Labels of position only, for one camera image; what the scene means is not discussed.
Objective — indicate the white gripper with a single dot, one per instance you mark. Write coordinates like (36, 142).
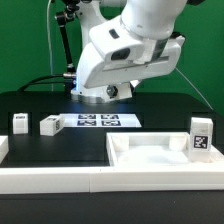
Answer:
(94, 72)

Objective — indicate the white square table top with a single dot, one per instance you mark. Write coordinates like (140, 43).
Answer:
(146, 149)

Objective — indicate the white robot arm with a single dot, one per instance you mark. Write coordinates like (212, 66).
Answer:
(151, 20)

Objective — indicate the white base tag plate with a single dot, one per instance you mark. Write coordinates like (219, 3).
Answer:
(100, 120)

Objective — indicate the white U-shaped obstacle fence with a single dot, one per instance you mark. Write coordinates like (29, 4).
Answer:
(196, 176)

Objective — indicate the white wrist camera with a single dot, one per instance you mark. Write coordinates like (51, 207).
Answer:
(114, 42)

